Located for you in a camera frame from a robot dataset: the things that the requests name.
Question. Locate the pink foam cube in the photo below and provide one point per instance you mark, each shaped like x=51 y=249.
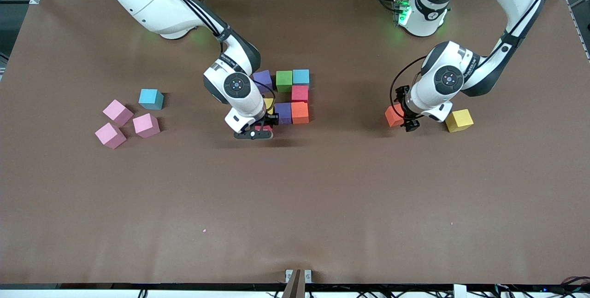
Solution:
x=146 y=125
x=110 y=135
x=117 y=112

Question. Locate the white label tag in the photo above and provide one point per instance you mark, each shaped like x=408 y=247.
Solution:
x=459 y=291

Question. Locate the purple foam cube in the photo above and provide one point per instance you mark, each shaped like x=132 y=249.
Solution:
x=263 y=79
x=283 y=113

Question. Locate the yellow foam cube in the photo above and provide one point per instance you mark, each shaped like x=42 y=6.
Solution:
x=459 y=120
x=269 y=103

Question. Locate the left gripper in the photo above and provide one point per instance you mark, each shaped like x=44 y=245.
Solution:
x=406 y=113

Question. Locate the green foam cube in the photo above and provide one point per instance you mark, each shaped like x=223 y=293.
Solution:
x=284 y=81

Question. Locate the light blue foam cube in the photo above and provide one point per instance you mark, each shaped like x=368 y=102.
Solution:
x=301 y=78
x=150 y=99

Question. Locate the orange foam cube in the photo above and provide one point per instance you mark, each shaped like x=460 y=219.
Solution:
x=392 y=116
x=300 y=113

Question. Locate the red foam cube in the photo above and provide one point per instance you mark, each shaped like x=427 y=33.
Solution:
x=263 y=127
x=299 y=94

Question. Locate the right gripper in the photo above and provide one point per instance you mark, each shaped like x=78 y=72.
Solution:
x=266 y=122

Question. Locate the brown table cover sheet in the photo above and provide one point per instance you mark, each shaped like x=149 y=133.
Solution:
x=295 y=206

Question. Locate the metal post bracket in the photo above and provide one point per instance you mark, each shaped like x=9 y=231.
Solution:
x=298 y=284

